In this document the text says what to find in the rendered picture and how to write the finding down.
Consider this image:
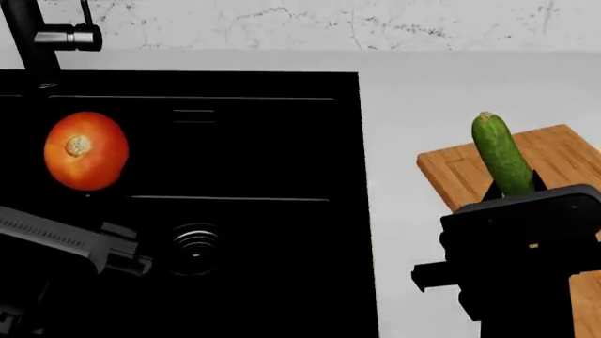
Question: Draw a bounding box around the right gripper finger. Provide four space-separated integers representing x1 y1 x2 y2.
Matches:
484 179 504 203
530 169 548 194

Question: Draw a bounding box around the green cucumber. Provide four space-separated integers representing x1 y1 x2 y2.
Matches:
470 111 537 199

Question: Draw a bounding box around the wooden cutting board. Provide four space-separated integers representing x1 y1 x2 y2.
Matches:
415 123 601 338

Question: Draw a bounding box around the round sink drain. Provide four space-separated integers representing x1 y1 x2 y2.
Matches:
167 222 223 278

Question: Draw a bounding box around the black sink basin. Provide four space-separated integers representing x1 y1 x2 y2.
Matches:
0 69 380 338

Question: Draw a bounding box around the red tomato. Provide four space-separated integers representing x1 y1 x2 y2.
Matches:
43 111 131 192

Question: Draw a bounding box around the black kitchen faucet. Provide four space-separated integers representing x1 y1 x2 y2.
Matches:
0 0 104 97

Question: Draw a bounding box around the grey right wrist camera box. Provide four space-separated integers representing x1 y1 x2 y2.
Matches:
451 183 601 217

